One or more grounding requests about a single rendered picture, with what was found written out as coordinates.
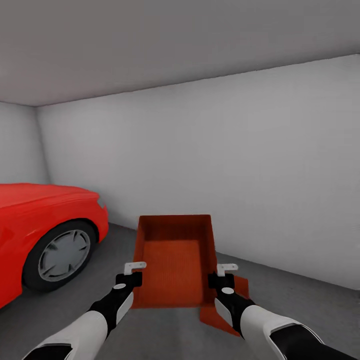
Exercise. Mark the storage box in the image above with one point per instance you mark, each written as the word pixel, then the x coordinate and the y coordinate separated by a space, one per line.
pixel 210 316
pixel 180 253

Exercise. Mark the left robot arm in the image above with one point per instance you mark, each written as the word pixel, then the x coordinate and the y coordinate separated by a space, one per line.
pixel 83 339

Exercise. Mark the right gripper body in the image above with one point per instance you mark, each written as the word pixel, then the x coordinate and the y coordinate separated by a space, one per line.
pixel 214 279

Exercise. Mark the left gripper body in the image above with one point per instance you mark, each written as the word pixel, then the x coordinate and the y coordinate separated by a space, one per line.
pixel 136 278

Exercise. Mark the car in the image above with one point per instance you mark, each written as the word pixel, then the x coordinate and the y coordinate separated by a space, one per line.
pixel 48 234

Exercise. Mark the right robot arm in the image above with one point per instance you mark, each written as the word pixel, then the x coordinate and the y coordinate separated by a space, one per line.
pixel 271 336

